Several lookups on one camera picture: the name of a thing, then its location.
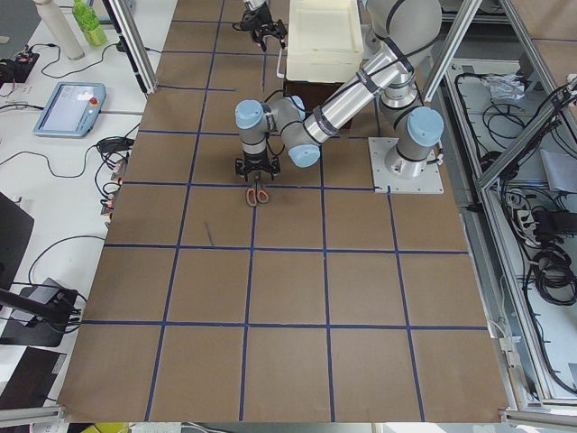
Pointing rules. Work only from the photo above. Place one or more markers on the black monitor stand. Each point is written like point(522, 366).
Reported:
point(41, 314)

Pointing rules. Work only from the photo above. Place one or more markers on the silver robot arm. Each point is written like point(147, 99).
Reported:
point(404, 32)
point(252, 5)

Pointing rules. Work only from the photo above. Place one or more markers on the crumpled white paper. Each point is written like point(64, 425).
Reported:
point(507, 86)

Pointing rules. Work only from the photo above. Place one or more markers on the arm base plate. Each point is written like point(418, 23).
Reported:
point(394, 175)

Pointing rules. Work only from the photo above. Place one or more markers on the white thermos bottle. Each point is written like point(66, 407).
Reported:
point(59, 27)

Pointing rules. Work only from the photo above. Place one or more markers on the grey orange scissors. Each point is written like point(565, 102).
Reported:
point(256, 194)

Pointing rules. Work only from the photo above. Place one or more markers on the green plastic bottle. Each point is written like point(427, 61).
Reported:
point(89, 23)

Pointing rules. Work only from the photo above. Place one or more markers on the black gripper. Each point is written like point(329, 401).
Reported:
point(256, 16)
point(255, 161)

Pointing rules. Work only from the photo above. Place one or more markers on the blue teach pendant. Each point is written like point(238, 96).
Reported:
point(71, 110)

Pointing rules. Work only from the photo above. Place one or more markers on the cream plastic tray stack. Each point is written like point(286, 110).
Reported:
point(324, 41)

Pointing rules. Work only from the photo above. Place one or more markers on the aluminium frame post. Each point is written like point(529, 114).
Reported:
point(127, 31)

